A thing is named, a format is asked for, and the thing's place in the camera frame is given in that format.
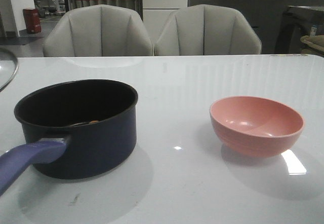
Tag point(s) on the right grey upholstered chair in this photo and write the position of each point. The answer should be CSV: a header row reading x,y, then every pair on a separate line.
x,y
207,30

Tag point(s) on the dark blue saucepan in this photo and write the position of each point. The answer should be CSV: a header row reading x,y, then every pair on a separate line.
x,y
61,143

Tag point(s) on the dark glossy appliance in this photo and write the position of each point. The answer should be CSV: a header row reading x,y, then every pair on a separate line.
x,y
296,22

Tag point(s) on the red bin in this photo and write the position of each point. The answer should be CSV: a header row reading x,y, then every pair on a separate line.
x,y
32,20

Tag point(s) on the pink plastic bowl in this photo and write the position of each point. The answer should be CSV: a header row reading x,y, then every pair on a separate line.
x,y
255,126

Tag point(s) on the tan cushion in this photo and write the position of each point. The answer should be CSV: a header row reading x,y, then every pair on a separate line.
x,y
312,45

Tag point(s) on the grey counter with white top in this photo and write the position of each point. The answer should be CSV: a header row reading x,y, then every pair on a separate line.
x,y
264,16

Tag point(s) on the glass lid with blue knob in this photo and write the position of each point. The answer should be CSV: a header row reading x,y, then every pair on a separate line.
x,y
9,67

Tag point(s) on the left grey upholstered chair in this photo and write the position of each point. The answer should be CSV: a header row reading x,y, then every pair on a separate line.
x,y
99,30

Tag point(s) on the grey upholstered chair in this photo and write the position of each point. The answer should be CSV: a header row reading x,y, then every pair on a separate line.
x,y
207,30
99,30

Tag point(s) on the white cabinet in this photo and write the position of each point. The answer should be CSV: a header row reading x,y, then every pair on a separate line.
x,y
155,13

